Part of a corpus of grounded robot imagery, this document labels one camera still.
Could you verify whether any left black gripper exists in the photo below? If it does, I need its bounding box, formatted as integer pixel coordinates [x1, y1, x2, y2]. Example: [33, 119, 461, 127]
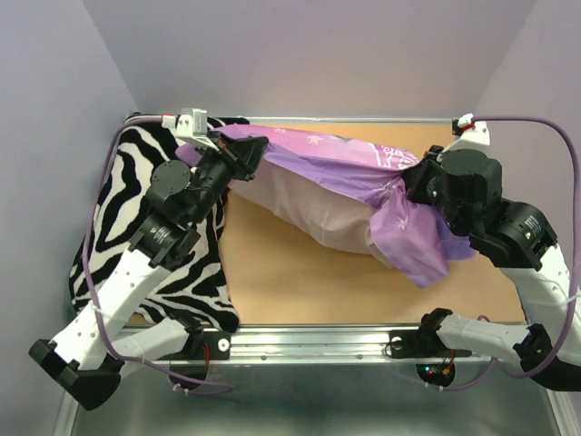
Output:
[189, 130, 268, 223]

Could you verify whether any purple princess pillowcase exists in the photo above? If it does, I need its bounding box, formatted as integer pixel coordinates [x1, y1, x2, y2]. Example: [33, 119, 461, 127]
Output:
[175, 125, 476, 288]

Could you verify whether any white pillow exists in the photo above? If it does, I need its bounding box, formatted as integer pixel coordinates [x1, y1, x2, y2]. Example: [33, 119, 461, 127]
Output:
[231, 161, 395, 269]

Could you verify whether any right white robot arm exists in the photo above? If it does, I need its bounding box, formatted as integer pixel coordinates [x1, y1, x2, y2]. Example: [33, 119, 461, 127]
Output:
[403, 145, 580, 391]

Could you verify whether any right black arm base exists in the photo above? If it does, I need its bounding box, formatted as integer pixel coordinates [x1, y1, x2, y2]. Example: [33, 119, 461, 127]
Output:
[384, 329, 472, 388]

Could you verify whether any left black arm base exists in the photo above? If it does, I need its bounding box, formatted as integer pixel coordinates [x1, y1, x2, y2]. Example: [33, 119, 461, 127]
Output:
[158, 330, 231, 390]

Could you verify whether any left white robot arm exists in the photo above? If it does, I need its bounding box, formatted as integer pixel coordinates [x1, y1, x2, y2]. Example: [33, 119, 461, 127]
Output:
[29, 133, 269, 411]

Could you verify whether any zebra print pillow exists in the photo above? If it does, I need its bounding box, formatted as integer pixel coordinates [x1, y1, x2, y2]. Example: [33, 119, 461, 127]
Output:
[69, 114, 240, 333]

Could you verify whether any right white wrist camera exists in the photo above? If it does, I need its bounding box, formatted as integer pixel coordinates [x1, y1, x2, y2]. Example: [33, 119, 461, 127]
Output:
[444, 114, 490, 153]

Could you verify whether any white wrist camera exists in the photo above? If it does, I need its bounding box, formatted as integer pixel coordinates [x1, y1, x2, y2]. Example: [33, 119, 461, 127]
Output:
[162, 108, 218, 150]
[444, 114, 490, 153]

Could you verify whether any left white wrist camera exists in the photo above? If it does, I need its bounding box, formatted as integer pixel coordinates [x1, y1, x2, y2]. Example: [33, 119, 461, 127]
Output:
[162, 108, 218, 150]

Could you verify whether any aluminium mounting rail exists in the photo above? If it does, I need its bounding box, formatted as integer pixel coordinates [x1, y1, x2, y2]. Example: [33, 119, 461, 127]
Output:
[49, 322, 581, 436]

